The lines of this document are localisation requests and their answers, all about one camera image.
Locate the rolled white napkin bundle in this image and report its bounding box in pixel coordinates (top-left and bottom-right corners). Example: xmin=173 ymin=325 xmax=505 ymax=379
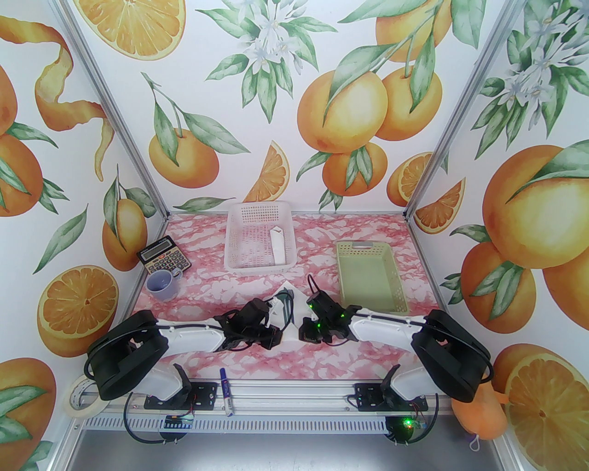
xmin=271 ymin=225 xmax=287 ymax=266

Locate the purple ceramic mug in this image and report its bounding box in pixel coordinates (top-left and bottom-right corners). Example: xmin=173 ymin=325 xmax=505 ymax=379
xmin=146 ymin=268 xmax=183 ymax=302

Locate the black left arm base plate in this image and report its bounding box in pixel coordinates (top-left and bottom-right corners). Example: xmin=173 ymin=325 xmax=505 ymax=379
xmin=144 ymin=381 xmax=219 ymax=411

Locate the orange plush toy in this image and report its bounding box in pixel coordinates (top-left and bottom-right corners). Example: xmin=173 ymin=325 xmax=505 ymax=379
xmin=451 ymin=384 xmax=509 ymax=435

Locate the black gold desk calculator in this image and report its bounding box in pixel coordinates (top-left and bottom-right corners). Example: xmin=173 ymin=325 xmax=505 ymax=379
xmin=137 ymin=235 xmax=192 ymax=276

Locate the white masking tape roll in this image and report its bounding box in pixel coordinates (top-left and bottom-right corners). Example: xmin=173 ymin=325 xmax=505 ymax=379
xmin=64 ymin=374 xmax=104 ymax=418

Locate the pale green plastic basket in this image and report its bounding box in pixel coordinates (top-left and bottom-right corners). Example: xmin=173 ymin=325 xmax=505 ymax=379
xmin=336 ymin=240 xmax=410 ymax=316

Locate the aluminium frame post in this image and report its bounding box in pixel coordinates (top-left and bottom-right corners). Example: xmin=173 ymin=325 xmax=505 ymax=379
xmin=404 ymin=0 xmax=529 ymax=221
xmin=59 ymin=0 xmax=170 ymax=221

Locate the white perforated plastic basket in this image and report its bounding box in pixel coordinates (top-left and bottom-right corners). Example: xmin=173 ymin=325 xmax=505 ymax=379
xmin=224 ymin=201 xmax=297 ymax=273

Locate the white paper napkin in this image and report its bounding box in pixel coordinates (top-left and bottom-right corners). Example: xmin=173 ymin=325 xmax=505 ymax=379
xmin=271 ymin=278 xmax=310 ymax=353

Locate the black electronics module with LED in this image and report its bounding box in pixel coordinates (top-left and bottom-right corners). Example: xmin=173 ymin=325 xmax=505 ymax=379
xmin=386 ymin=414 xmax=428 ymax=446

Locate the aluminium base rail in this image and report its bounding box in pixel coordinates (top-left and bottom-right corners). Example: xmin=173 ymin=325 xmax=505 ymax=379
xmin=69 ymin=379 xmax=456 ymax=433

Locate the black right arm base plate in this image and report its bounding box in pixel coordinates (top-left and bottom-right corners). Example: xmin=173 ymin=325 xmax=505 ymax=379
xmin=354 ymin=384 xmax=428 ymax=412

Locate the blue white marker pen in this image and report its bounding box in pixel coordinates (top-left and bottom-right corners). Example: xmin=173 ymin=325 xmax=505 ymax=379
xmin=220 ymin=368 xmax=234 ymax=417

